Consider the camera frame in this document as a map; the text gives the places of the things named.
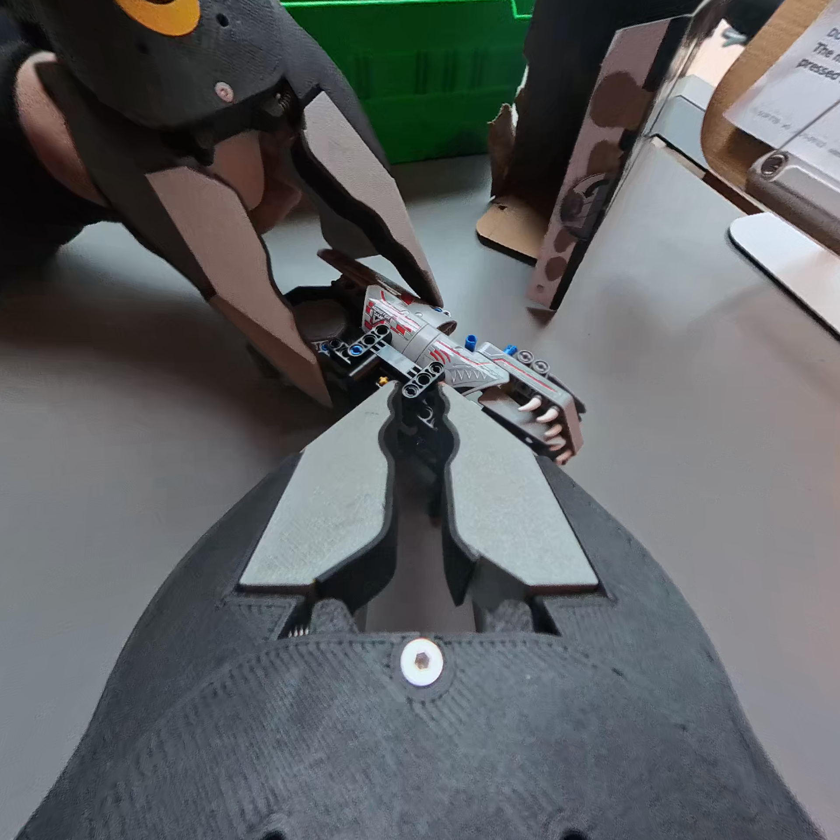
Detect person's left forearm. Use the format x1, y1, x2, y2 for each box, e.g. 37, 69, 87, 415
0, 0, 135, 296

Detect green plastic bin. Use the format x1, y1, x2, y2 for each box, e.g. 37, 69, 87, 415
281, 0, 537, 166

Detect white paper note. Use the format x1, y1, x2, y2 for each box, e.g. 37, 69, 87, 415
722, 0, 840, 156

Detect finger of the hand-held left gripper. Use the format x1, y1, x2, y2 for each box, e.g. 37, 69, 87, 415
290, 87, 445, 307
146, 163, 333, 409

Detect dark cardboard lego box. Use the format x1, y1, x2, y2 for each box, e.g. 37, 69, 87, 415
476, 0, 731, 314

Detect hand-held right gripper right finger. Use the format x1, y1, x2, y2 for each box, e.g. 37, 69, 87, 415
440, 387, 601, 608

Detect person's left hand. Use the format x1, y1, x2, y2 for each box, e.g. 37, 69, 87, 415
13, 54, 304, 234

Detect grey red lego vehicle model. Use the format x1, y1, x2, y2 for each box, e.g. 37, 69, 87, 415
282, 249, 587, 522

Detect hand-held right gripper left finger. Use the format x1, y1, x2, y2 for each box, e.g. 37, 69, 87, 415
238, 382, 400, 613

